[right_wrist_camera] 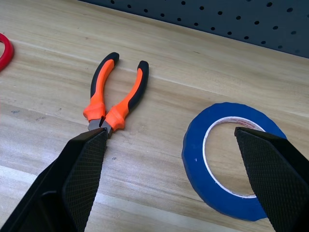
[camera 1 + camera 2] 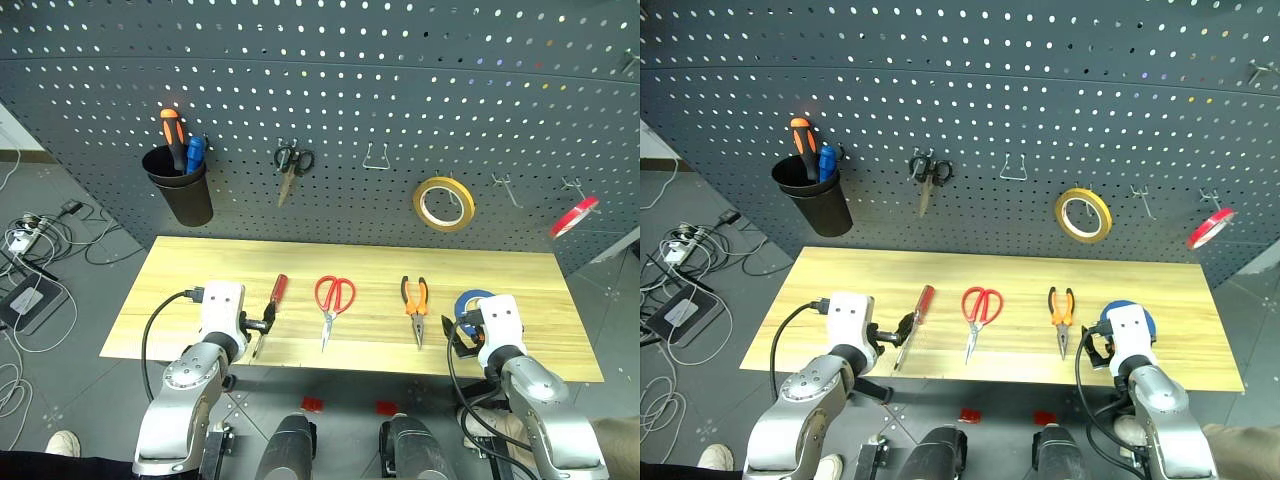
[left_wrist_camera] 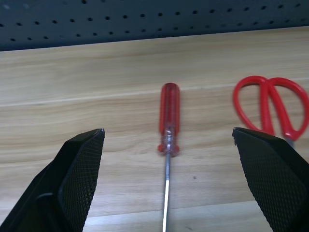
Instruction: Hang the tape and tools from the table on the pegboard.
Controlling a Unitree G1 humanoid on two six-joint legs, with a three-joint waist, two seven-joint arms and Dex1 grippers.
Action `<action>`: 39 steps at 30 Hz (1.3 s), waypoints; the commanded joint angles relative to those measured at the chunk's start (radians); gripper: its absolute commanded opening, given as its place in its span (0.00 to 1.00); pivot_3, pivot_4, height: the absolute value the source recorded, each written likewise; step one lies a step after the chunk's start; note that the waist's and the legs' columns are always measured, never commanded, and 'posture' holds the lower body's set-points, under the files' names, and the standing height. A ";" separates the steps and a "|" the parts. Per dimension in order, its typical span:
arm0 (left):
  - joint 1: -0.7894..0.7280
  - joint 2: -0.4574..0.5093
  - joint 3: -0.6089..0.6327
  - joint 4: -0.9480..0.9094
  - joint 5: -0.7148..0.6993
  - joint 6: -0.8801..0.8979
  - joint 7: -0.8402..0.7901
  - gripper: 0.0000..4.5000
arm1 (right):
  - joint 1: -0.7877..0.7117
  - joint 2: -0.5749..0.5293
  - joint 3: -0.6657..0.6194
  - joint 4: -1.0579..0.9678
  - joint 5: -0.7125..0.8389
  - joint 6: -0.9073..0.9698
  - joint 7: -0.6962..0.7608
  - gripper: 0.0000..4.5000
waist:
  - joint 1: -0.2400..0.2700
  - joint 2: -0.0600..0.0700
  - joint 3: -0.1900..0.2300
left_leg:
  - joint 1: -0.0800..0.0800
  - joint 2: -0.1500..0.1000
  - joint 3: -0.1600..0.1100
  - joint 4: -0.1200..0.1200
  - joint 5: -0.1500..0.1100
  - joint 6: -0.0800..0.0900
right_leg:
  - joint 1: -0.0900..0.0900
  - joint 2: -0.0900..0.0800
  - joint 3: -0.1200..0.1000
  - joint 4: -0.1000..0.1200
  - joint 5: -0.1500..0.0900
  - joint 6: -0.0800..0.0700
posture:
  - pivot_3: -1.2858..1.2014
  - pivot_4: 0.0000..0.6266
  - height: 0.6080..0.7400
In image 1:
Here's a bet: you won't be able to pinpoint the dark pegboard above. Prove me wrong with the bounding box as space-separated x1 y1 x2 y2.
77 0 309 59

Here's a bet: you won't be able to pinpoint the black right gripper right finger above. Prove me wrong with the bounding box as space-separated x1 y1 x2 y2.
234 127 309 232

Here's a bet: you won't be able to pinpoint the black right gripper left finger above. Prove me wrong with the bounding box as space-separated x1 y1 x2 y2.
0 128 108 232

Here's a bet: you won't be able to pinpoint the blue tape roll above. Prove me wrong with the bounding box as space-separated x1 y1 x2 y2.
181 101 288 222

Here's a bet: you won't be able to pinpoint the red handled scissors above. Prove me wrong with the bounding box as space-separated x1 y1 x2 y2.
0 32 14 72

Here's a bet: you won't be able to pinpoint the orange and black pliers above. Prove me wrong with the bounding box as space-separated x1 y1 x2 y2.
83 52 150 140

